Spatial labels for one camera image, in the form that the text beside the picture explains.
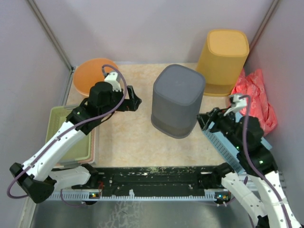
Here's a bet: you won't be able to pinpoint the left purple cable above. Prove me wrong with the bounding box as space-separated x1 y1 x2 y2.
6 64 128 208

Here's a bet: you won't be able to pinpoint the pink plastic basket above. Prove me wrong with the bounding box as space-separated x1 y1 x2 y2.
77 128 99 164

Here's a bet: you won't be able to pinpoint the grey mesh bin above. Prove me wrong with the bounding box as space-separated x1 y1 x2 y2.
151 64 206 139

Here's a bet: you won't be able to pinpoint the blue plastic basket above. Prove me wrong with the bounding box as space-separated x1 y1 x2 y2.
203 111 273 174

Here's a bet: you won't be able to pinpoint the red plastic bag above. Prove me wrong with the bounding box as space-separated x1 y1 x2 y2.
231 69 278 136

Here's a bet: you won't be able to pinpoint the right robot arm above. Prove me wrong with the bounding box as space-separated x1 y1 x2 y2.
197 108 302 228

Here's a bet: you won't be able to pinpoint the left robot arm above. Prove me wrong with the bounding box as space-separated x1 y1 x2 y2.
9 82 142 204

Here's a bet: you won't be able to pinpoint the orange capybara bucket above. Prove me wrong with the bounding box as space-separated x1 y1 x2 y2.
73 58 118 97

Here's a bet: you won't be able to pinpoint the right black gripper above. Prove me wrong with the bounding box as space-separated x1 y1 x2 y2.
194 104 244 150

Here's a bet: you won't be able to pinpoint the yellow mesh bin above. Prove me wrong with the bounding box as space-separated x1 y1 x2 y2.
196 29 249 97

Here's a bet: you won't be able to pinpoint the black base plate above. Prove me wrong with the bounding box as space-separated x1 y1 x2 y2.
72 163 232 197

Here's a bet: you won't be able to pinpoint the green plastic basket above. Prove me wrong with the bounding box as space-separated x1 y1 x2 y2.
45 105 92 166

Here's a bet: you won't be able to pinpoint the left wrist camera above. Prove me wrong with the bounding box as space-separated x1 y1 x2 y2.
104 71 122 92

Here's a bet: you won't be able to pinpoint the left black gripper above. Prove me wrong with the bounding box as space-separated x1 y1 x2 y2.
100 85 141 119

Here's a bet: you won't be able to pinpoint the aluminium rail frame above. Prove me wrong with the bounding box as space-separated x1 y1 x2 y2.
21 188 250 228

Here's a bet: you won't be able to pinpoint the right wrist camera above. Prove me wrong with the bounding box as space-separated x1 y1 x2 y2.
224 94 247 116

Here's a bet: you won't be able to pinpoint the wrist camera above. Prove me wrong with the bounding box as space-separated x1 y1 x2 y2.
224 94 247 116
104 71 122 92

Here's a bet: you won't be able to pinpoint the grey cable duct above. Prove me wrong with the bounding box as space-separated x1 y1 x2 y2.
47 189 232 201

